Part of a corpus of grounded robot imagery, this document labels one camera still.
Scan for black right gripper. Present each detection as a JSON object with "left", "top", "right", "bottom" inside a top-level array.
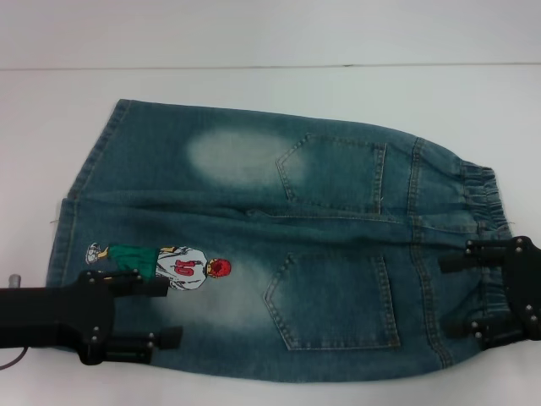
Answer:
[{"left": 438, "top": 235, "right": 541, "bottom": 352}]

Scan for blue denim shorts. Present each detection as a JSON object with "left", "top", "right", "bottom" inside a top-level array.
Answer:
[{"left": 44, "top": 98, "right": 515, "bottom": 380}]

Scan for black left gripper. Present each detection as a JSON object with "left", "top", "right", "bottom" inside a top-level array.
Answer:
[{"left": 0, "top": 269, "right": 184, "bottom": 366}]

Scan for dark left gripper cable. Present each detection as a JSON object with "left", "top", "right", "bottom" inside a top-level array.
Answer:
[{"left": 0, "top": 346, "right": 31, "bottom": 370}]

